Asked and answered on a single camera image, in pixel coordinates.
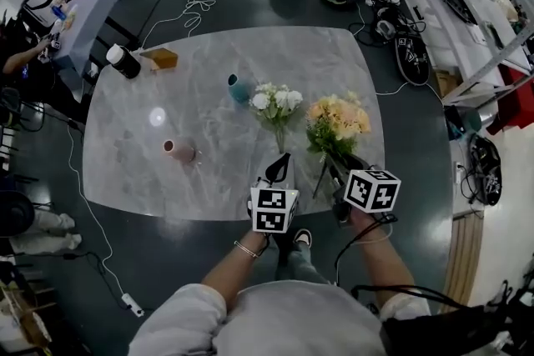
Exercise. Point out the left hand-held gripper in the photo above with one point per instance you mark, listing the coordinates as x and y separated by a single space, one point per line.
273 210

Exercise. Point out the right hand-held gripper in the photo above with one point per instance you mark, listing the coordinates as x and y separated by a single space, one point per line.
371 192

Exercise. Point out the peach flowers bouquet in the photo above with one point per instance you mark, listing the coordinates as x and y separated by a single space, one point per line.
338 116

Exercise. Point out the white flowers bouquet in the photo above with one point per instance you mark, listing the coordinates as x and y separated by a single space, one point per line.
275 100

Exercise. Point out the blue ribbed vase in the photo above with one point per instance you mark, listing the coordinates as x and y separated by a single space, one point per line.
240 91

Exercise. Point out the pink ceramic vase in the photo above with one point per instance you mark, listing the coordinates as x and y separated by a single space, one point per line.
181 152

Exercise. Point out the person's right forearm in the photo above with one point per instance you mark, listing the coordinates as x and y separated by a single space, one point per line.
384 262

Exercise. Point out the person's left forearm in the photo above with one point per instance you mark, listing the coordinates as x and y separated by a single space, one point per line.
233 267

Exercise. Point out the white marble table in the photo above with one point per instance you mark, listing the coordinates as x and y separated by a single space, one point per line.
137 162

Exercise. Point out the amber wooden box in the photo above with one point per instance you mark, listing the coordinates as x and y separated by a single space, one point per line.
164 59

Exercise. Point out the person's white black sneaker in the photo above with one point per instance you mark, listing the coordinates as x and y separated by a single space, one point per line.
302 238

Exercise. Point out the person's blue jeans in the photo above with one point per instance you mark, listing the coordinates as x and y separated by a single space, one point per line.
300 262

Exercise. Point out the black oval printed board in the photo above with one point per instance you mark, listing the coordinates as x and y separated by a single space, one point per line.
413 60

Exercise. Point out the black printed bag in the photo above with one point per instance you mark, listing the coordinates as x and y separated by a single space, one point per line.
486 171

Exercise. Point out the person's white top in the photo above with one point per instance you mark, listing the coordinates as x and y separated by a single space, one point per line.
292 321

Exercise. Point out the wooden slat panel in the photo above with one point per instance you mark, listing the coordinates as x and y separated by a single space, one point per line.
463 262

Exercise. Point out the white black headset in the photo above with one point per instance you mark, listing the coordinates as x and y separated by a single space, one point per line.
386 27

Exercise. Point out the white shelving rack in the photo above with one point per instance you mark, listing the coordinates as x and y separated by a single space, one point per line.
471 50

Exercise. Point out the black bottle with white lid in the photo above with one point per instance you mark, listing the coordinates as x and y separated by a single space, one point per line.
125 64

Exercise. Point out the white power strip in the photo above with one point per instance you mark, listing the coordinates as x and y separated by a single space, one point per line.
132 305

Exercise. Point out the table with blue cloth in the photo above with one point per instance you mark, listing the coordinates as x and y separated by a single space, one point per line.
92 12

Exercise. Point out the black round floor fan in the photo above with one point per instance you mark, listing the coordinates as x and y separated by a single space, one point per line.
16 214

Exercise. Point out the blue drink bottle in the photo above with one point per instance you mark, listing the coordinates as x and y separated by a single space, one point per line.
59 11

